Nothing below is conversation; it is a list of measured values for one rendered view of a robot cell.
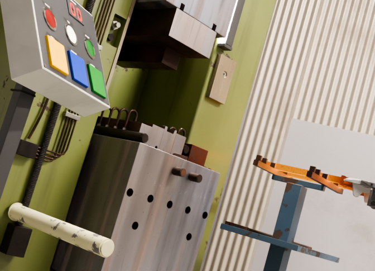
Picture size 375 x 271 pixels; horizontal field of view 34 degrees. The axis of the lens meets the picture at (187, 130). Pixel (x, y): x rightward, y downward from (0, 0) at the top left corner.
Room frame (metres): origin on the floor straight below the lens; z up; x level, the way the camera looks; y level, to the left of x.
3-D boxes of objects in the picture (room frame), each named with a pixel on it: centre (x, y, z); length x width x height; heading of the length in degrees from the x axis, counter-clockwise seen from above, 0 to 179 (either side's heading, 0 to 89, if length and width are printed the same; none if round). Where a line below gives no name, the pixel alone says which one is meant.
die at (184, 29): (2.11, 0.21, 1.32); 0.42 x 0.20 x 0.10; 44
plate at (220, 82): (2.27, -0.07, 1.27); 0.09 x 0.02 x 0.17; 134
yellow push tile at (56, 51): (1.37, 0.33, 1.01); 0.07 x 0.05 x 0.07; 159
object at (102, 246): (1.65, 0.26, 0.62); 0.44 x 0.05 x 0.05; 44
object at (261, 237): (2.26, -0.44, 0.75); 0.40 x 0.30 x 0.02; 144
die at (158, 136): (2.11, 0.21, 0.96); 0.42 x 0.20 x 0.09; 44
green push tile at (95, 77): (1.56, 0.26, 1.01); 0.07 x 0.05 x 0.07; 159
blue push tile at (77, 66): (1.46, 0.30, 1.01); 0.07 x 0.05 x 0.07; 159
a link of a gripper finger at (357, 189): (2.07, -0.60, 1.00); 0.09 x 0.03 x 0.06; 91
